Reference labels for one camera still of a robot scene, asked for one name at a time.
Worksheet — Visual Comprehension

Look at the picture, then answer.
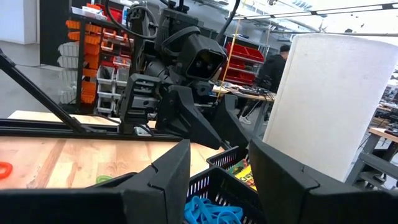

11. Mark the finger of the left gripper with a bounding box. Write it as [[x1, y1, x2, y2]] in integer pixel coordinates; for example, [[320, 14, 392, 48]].
[[155, 85, 223, 150], [213, 95, 249, 149]]

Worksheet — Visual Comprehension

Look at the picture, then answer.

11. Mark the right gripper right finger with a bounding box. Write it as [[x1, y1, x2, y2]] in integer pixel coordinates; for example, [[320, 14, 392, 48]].
[[248, 138, 398, 224]]

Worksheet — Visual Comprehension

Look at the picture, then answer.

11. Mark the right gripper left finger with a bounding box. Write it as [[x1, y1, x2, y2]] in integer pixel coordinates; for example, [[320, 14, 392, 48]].
[[0, 139, 191, 224]]

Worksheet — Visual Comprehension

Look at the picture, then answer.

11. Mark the green spiral coil keychain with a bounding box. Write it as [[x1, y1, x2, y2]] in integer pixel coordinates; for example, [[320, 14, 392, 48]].
[[95, 174, 113, 184]]

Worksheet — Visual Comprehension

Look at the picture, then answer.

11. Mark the Crayola crayon box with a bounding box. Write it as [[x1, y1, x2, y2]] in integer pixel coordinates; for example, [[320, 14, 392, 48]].
[[226, 158, 249, 177], [234, 164, 259, 191]]

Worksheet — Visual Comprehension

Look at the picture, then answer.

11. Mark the blue rubber band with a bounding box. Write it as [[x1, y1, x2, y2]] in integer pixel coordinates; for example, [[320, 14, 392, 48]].
[[201, 205, 244, 224], [183, 195, 218, 224]]

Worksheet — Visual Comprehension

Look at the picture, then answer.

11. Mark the red spiral coil keychain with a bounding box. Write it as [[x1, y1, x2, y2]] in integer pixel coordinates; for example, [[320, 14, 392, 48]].
[[0, 161, 14, 180]]

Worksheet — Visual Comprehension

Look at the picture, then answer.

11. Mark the wooden office desk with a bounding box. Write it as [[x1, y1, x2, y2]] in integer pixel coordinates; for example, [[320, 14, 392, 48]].
[[213, 85, 276, 138]]

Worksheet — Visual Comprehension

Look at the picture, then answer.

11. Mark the person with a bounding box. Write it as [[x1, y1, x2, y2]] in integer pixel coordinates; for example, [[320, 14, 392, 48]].
[[239, 44, 292, 125]]

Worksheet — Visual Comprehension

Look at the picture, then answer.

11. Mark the red bin storage rack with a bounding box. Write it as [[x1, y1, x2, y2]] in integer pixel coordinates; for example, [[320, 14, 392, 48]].
[[57, 2, 134, 114]]

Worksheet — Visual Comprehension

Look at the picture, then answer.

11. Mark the grey-legged wooden workbench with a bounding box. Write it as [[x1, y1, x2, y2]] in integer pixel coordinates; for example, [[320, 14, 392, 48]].
[[345, 126, 398, 189]]

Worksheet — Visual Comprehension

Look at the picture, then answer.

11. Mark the white cylinder bin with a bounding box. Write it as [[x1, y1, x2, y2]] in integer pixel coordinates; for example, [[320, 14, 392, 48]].
[[262, 33, 398, 183]]

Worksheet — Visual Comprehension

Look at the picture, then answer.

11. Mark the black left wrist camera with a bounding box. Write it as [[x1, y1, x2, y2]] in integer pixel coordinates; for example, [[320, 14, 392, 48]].
[[176, 32, 228, 82]]

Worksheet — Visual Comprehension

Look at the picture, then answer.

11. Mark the yellow hanging cable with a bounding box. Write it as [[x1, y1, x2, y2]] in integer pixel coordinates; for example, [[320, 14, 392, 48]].
[[216, 0, 247, 100]]

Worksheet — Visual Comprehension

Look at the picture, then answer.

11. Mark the red bin wall shelf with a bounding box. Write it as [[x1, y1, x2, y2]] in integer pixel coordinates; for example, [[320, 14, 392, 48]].
[[219, 42, 266, 86]]

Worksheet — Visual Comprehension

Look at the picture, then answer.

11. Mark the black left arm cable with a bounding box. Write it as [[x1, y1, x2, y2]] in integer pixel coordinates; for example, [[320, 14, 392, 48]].
[[104, 0, 160, 40]]

